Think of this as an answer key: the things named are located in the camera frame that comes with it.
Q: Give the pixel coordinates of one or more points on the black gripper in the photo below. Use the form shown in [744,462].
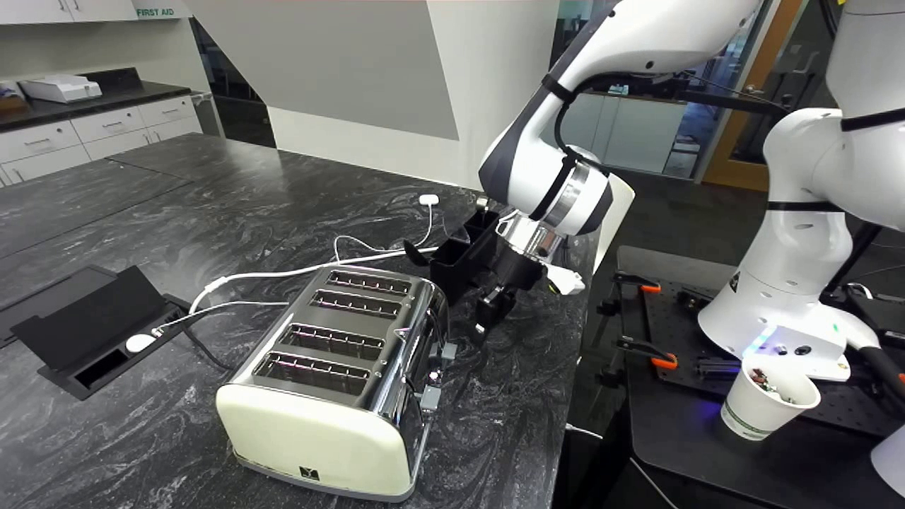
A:
[503,274]

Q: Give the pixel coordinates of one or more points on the white chrome four-slot toaster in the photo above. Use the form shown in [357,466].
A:
[336,394]

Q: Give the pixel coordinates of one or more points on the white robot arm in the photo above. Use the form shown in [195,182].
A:
[820,169]

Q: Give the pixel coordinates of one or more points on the black plastic box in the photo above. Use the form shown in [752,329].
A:
[461,258]

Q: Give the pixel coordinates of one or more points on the white round charger puck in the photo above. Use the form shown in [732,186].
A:
[428,200]

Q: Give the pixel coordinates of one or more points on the orange black clamp rear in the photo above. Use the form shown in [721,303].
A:
[612,302]

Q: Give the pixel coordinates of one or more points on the orange black clamp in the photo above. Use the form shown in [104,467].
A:
[656,358]
[612,302]

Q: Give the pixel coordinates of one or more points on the white chair back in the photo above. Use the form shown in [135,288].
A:
[619,206]

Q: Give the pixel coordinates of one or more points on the white paper cup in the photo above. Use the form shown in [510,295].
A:
[763,397]

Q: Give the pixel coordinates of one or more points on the black table power outlet box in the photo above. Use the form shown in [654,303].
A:
[90,326]

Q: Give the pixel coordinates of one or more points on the white box on counter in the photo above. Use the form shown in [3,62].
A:
[59,90]

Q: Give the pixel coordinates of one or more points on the white kitchen cabinet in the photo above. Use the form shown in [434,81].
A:
[59,138]

